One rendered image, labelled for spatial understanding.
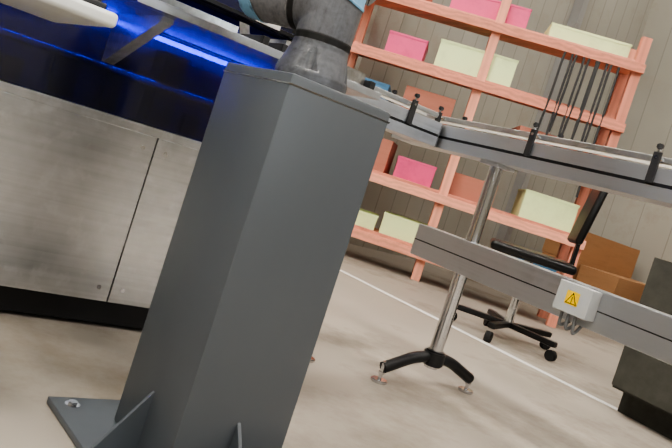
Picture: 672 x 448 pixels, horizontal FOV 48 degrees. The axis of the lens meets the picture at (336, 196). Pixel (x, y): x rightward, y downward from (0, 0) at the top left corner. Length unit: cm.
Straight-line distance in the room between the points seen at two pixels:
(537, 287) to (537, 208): 356
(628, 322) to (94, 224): 151
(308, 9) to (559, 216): 471
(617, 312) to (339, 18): 125
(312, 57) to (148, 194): 89
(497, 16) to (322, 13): 470
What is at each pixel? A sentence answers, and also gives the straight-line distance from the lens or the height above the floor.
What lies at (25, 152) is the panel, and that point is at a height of 44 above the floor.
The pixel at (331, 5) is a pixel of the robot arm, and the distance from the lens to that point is 149.
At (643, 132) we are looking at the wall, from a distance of 970.
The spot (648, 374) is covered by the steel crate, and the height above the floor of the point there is 23.
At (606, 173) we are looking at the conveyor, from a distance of 239.
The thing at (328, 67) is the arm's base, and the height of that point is 83.
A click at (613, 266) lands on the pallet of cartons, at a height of 56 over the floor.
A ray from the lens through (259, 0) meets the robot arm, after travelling 157.
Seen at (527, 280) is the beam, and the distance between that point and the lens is 250.
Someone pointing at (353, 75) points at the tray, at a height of 90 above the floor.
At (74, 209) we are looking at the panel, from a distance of 215.
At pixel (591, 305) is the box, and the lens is 231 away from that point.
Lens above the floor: 65
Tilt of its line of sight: 2 degrees down
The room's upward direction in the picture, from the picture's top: 18 degrees clockwise
